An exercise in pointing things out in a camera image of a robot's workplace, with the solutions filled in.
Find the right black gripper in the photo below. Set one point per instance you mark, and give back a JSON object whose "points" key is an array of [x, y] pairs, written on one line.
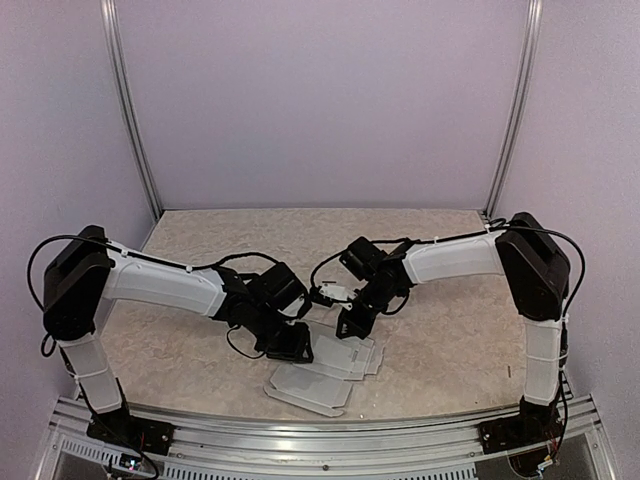
{"points": [[360, 326]]}

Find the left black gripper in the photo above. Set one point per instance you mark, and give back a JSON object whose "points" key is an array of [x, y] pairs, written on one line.
{"points": [[293, 352]]}

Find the white paper box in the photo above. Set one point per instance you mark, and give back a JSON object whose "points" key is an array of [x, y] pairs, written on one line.
{"points": [[324, 385]]}

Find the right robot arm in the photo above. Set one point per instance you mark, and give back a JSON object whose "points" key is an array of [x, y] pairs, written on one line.
{"points": [[525, 256]]}

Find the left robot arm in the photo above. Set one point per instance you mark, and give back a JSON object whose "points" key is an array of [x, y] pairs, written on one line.
{"points": [[91, 268]]}

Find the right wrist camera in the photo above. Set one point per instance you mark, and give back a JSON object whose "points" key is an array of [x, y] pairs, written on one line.
{"points": [[329, 293]]}

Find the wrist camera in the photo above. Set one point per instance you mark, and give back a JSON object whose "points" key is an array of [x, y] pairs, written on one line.
{"points": [[329, 293], [297, 309]]}

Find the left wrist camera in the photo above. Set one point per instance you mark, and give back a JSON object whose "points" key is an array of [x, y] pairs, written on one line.
{"points": [[297, 309]]}

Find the front aluminium rail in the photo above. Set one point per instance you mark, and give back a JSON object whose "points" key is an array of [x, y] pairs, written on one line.
{"points": [[217, 447]]}

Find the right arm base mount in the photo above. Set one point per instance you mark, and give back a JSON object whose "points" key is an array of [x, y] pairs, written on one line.
{"points": [[513, 432]]}

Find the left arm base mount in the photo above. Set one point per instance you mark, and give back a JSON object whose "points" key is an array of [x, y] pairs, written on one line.
{"points": [[146, 435]]}

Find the right aluminium frame post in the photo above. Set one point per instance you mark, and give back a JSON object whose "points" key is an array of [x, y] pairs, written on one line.
{"points": [[518, 105]]}

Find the aluminium frame post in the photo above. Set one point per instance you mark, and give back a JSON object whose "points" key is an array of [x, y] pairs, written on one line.
{"points": [[115, 48], [518, 105]]}

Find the left aluminium frame post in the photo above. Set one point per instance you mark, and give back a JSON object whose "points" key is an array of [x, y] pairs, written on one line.
{"points": [[115, 48]]}

